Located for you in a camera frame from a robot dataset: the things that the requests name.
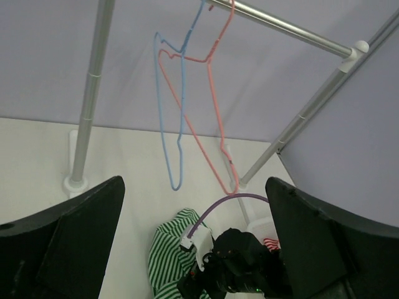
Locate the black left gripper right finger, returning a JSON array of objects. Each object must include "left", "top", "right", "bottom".
[{"left": 265, "top": 177, "right": 398, "bottom": 298}]

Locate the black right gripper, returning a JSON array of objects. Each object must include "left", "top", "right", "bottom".
[{"left": 177, "top": 253, "right": 264, "bottom": 298}]

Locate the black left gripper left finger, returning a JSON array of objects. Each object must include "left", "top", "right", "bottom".
[{"left": 1, "top": 176, "right": 125, "bottom": 298}]

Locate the red striped tank top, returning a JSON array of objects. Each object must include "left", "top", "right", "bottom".
[{"left": 263, "top": 238, "right": 281, "bottom": 252}]

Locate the green striped tank top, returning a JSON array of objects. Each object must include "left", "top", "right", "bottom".
[{"left": 148, "top": 208, "right": 200, "bottom": 298}]

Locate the blue wire hanger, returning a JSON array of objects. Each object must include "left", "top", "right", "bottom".
[{"left": 153, "top": 1, "right": 205, "bottom": 191}]

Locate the pink wire hanger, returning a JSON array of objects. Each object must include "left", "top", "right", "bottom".
[{"left": 158, "top": 0, "right": 241, "bottom": 196}]

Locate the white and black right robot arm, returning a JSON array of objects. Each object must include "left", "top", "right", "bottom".
[{"left": 177, "top": 229, "right": 292, "bottom": 298}]

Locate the white plastic basket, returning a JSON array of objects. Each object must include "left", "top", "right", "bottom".
[{"left": 246, "top": 217, "right": 278, "bottom": 242}]

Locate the right aluminium frame post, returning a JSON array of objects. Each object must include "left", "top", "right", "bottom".
[{"left": 366, "top": 9, "right": 399, "bottom": 57}]

